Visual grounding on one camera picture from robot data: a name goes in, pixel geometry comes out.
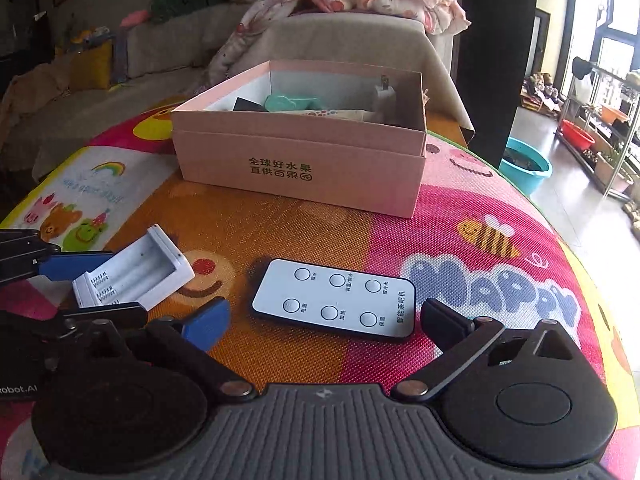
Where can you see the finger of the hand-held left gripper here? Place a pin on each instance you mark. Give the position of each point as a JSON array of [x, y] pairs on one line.
[[75, 265], [105, 315]]

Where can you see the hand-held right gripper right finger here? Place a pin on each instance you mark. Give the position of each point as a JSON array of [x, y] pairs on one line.
[[445, 325]]

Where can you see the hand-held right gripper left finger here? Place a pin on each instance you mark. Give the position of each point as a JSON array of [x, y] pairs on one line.
[[207, 321]]

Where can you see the white battery charger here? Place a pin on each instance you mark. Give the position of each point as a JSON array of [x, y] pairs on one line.
[[150, 265]]

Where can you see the white remote control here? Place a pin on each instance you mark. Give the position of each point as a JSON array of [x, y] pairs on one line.
[[335, 300]]

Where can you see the pink cardboard box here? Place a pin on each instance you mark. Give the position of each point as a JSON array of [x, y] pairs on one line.
[[300, 170]]

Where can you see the black hair dryer nozzle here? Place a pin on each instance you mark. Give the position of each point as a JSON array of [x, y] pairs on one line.
[[249, 106]]

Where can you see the white packaging box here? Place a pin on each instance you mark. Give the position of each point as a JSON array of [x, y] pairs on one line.
[[340, 115]]

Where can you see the teal hand crank tool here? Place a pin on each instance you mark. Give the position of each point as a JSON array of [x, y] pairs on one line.
[[290, 101]]

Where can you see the colourful cartoon play mat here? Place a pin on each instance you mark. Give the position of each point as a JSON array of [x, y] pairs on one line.
[[325, 240]]

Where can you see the beige cloth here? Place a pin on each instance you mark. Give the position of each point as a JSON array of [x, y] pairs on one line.
[[30, 105]]

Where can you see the teal plastic basin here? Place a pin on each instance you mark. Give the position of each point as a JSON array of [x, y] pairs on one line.
[[527, 170]]

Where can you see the yellow cushion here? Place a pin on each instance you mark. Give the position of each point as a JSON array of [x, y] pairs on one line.
[[90, 67]]

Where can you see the beige sofa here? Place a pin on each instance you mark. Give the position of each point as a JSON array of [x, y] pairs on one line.
[[165, 55]]

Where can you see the white charger plug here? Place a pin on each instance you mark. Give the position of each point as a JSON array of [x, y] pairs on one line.
[[382, 102]]

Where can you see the red plastic basin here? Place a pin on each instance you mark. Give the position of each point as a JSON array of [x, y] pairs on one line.
[[577, 135]]

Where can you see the metal plant rack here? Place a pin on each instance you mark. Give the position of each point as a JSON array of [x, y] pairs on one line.
[[600, 125]]

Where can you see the pink cushion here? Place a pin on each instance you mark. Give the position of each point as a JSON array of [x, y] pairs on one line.
[[134, 18]]

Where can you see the green plush toy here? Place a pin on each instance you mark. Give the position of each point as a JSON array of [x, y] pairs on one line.
[[185, 2]]

